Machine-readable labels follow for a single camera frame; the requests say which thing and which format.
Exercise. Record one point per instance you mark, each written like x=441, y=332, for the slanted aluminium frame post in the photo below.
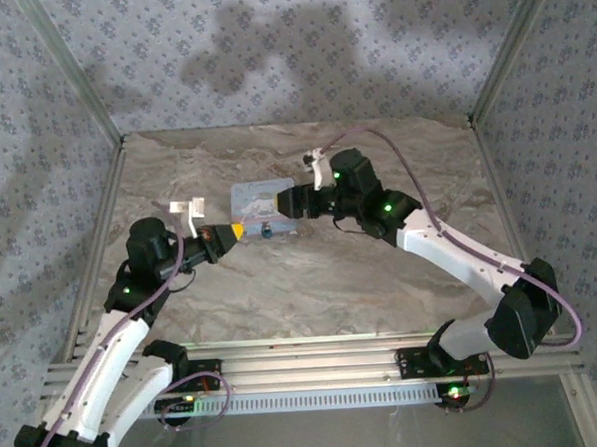
x=511, y=47
x=74, y=70

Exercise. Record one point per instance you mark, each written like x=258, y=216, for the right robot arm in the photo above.
x=460, y=260

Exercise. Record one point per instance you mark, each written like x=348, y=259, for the pastel cartoon tin box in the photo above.
x=257, y=200

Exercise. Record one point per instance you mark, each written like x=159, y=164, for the small blue padlock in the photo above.
x=266, y=230

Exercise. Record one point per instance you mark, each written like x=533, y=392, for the aluminium profile beam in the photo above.
x=311, y=363

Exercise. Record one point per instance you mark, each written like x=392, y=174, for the black electronics board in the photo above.
x=450, y=398
x=173, y=406

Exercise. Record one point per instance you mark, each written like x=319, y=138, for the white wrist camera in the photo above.
x=195, y=207
x=321, y=174

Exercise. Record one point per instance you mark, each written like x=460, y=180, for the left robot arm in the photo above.
x=137, y=397

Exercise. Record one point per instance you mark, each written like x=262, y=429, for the short aluminium frame leg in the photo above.
x=587, y=413

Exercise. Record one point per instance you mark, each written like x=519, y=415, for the aluminium table edge rail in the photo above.
x=107, y=193
x=492, y=173

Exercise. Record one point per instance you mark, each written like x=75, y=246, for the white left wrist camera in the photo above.
x=195, y=207

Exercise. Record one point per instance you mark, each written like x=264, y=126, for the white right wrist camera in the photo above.
x=321, y=174

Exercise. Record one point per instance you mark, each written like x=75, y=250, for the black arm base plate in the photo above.
x=411, y=363
x=213, y=365

